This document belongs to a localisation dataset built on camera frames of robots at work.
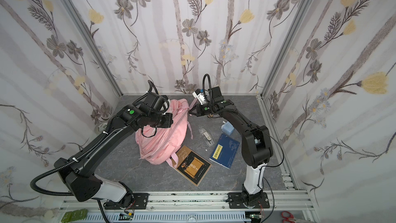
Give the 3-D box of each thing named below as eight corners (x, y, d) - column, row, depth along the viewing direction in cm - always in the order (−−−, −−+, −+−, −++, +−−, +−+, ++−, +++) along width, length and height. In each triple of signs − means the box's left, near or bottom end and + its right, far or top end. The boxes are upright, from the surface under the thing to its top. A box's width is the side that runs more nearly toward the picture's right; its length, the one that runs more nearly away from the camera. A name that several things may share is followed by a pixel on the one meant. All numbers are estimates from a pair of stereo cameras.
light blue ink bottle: (222, 134, 99) (222, 131, 96) (221, 124, 104) (221, 120, 101) (233, 135, 99) (234, 131, 96) (232, 124, 104) (233, 121, 101)
